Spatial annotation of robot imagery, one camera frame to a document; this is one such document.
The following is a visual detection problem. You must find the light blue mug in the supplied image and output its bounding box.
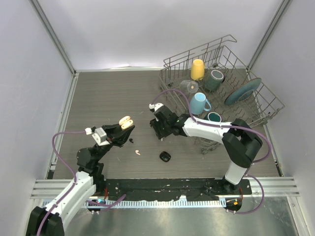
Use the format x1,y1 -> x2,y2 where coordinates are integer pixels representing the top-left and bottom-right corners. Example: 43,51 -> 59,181
189,92 -> 212,115

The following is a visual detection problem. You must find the yellow cup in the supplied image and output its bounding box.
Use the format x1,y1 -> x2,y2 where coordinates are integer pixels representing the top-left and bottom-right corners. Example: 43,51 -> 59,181
190,59 -> 205,81

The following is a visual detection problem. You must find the dark grey-green mug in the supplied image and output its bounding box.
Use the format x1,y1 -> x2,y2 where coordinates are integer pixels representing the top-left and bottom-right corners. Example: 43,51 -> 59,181
204,70 -> 224,91

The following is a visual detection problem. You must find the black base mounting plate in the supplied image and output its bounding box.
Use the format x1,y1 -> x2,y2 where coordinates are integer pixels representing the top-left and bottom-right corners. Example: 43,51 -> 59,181
106,178 -> 252,202

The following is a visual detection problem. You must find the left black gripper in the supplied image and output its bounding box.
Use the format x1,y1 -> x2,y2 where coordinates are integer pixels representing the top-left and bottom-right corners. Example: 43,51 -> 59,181
95,120 -> 134,162

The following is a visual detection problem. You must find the dark teal mug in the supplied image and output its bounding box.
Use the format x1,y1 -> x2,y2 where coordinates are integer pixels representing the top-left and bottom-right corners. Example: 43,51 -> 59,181
205,112 -> 222,122

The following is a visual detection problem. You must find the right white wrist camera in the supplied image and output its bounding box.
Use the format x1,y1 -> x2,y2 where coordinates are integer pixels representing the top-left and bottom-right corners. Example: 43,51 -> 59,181
149,103 -> 167,114

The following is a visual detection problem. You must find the clear glass cup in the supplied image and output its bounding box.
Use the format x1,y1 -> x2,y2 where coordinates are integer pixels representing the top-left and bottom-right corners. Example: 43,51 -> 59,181
179,80 -> 199,96

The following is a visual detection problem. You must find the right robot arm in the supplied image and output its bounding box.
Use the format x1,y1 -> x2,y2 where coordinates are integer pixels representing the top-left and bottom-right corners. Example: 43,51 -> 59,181
149,103 -> 262,194

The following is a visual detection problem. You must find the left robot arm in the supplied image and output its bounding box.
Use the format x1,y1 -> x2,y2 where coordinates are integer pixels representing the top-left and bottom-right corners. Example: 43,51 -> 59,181
26,120 -> 135,236

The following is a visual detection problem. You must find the beige earbud charging case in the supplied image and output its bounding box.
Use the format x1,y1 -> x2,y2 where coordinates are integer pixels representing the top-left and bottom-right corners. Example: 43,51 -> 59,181
119,116 -> 134,130

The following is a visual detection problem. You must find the teal blue plate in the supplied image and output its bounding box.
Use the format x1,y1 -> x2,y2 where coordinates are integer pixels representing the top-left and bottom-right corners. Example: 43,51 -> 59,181
224,78 -> 262,105

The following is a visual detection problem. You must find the grey wire dish rack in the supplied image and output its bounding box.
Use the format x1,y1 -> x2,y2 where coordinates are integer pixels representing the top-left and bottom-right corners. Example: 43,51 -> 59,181
158,34 -> 286,155

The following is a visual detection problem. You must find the white perforated cable strip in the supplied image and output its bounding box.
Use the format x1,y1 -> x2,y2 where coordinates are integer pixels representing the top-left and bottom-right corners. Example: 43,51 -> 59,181
81,199 -> 226,208

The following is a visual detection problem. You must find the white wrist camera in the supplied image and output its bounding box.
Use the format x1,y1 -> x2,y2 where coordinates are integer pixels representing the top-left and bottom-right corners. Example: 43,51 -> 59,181
85,127 -> 110,146
149,103 -> 167,114

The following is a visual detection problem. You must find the black earbud charging case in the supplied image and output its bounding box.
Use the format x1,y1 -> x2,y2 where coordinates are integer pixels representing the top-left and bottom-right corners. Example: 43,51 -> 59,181
159,151 -> 171,162

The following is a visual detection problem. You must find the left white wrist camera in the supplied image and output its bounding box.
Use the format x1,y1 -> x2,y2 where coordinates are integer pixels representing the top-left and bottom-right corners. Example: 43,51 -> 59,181
85,127 -> 110,146

